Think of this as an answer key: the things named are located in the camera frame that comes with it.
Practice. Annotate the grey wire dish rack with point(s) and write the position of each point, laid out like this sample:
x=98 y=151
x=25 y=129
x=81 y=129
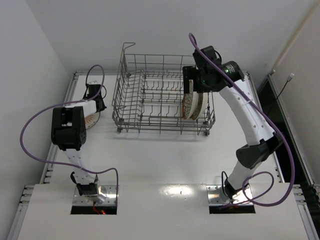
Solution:
x=148 y=95

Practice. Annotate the floral plate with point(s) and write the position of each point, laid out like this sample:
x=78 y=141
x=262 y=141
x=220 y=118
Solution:
x=202 y=103
x=189 y=101

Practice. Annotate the beige wall cable duct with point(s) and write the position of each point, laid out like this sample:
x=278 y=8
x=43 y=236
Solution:
x=294 y=35

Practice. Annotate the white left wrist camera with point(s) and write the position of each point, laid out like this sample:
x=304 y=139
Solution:
x=94 y=82

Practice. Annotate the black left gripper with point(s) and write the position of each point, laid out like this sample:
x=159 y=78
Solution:
x=100 y=104

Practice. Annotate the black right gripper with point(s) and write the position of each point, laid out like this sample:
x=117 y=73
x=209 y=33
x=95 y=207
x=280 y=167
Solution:
x=188 y=78

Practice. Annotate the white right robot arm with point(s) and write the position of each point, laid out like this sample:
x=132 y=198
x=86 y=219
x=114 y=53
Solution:
x=261 y=139

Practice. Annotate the orange sunburst white plate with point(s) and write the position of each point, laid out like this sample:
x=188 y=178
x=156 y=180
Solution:
x=91 y=120

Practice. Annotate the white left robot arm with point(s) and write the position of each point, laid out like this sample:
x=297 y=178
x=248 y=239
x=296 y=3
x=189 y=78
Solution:
x=69 y=133

